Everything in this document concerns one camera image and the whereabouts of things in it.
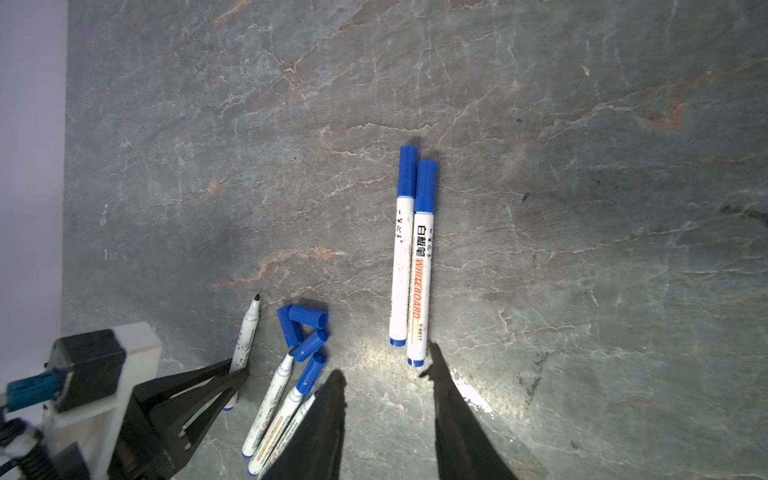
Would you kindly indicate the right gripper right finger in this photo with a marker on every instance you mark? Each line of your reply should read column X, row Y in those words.
column 463, row 450

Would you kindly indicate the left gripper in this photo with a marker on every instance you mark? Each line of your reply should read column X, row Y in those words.
column 167, row 418

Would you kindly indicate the blue pen cap four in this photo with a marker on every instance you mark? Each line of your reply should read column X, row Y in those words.
column 314, row 318

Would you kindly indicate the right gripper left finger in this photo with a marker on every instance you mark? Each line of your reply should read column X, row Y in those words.
column 315, row 450

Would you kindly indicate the blue pen cap three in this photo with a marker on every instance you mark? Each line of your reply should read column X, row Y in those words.
column 291, row 330

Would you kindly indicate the whiteboard marker pen two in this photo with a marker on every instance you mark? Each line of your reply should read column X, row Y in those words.
column 423, row 232

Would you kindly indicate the whiteboard marker pen one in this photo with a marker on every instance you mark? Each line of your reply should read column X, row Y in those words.
column 406, row 193

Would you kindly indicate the whiteboard marker pen three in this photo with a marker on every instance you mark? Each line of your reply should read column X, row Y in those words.
column 246, row 335

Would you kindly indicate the blue pen cap five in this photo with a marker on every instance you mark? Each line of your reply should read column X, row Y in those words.
column 309, row 346

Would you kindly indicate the whiteboard marker pen five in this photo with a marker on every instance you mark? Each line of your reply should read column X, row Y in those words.
column 286, row 410

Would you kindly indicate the whiteboard marker pen four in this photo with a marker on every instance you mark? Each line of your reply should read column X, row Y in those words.
column 268, row 406

